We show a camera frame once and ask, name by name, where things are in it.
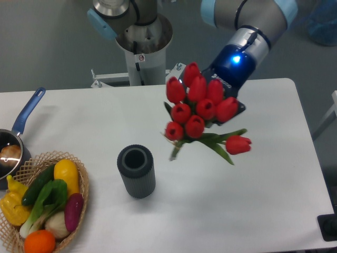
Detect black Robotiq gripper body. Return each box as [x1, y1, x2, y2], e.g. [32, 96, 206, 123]
[202, 44, 256, 97]

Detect yellow squash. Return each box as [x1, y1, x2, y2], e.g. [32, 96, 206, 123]
[54, 159, 80, 198]

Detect yellow bell pepper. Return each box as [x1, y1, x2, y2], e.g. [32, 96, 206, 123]
[1, 175, 32, 226]

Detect green cucumber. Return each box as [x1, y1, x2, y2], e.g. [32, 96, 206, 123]
[22, 163, 56, 206]

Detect blue translucent container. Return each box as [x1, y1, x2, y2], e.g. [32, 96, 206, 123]
[306, 0, 336, 46]

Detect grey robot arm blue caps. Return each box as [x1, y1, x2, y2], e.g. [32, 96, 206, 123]
[87, 1, 298, 97]

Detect white metal base frame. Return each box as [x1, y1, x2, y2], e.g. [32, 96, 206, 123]
[91, 62, 186, 88]

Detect dark grey ribbed vase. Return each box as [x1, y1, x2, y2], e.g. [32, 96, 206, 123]
[117, 144, 156, 199]

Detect brown bread roll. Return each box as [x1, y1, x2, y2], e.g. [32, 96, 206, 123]
[1, 145, 21, 162]

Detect black device at table edge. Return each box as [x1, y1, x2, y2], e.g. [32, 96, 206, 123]
[317, 214, 336, 241]

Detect white furniture leg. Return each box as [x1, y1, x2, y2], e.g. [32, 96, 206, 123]
[311, 90, 336, 141]

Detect green bok choy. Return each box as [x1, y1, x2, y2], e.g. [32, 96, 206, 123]
[19, 179, 67, 238]

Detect purple sweet potato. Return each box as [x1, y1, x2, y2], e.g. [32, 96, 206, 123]
[64, 193, 84, 232]

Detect woven wicker basket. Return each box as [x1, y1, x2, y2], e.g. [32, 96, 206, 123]
[1, 151, 89, 252]

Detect beige garlic bulb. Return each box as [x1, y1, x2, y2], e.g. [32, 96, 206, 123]
[45, 211, 70, 239]

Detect red tulip bouquet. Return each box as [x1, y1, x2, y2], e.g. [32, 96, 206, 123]
[164, 62, 252, 164]

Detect orange fruit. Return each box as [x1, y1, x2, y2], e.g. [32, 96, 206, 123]
[24, 230, 56, 253]

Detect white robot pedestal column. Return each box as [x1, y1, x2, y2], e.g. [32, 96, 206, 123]
[116, 14, 173, 86]

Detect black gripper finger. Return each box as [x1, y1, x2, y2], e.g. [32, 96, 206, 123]
[215, 99, 245, 125]

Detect blue handled saucepan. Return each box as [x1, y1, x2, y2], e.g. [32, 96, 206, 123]
[1, 87, 46, 190]

